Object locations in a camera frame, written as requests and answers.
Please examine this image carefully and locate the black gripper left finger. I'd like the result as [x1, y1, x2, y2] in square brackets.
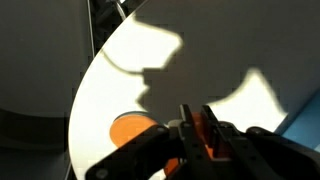
[85, 105, 214, 180]

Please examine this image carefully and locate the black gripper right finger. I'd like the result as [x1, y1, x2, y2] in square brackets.
[201, 105, 320, 180]

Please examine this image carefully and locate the orange mug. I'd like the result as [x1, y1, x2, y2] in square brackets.
[191, 111, 234, 159]

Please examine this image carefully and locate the orange saucer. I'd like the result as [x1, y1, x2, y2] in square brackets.
[109, 112, 179, 176]

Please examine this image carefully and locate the blue toy sink basin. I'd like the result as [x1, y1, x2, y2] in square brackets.
[283, 91, 320, 152]

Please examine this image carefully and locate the grey chair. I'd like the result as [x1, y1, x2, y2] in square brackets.
[0, 0, 94, 180]

